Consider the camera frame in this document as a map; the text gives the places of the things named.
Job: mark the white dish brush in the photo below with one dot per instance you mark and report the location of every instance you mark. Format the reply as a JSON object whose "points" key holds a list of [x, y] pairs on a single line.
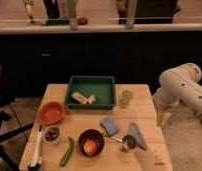
{"points": [[35, 157]]}

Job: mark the small beige piece in tray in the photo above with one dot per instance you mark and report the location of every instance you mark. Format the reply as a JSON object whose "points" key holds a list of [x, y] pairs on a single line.
{"points": [[91, 99]]}

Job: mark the green plastic tray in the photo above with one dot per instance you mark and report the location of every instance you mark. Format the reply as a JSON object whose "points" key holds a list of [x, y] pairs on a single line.
{"points": [[102, 87]]}

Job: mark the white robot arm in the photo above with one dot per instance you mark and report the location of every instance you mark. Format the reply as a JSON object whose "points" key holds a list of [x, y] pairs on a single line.
{"points": [[178, 84]]}

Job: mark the green plastic cup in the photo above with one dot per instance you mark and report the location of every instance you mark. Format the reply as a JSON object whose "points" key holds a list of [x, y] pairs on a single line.
{"points": [[126, 97]]}

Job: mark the green cucumber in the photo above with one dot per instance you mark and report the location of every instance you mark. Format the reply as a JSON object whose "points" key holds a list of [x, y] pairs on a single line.
{"points": [[68, 153]]}

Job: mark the dark brown bowl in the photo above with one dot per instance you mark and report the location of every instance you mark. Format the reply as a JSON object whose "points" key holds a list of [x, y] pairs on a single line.
{"points": [[91, 134]]}

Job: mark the orange red apple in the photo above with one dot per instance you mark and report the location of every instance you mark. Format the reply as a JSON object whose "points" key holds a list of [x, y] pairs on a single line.
{"points": [[90, 147]]}

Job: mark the white cup with dark food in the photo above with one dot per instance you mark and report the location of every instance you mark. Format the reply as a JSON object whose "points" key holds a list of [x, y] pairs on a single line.
{"points": [[51, 135]]}

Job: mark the blue sponge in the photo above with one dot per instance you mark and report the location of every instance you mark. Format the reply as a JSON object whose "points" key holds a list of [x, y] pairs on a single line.
{"points": [[110, 127]]}

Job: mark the red orange bowl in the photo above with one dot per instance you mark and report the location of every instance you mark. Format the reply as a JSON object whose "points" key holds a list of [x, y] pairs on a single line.
{"points": [[51, 113]]}

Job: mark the grey folded cloth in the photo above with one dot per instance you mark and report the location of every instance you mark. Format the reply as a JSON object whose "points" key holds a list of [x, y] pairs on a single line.
{"points": [[133, 130]]}

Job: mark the wooden table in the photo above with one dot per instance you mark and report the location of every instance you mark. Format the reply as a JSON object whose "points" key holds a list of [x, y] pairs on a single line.
{"points": [[141, 111]]}

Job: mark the metal measuring cup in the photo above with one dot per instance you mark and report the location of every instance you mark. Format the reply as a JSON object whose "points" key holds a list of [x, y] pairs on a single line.
{"points": [[128, 142]]}

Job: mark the beige block in tray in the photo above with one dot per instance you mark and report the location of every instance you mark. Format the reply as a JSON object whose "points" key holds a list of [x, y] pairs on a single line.
{"points": [[79, 98]]}

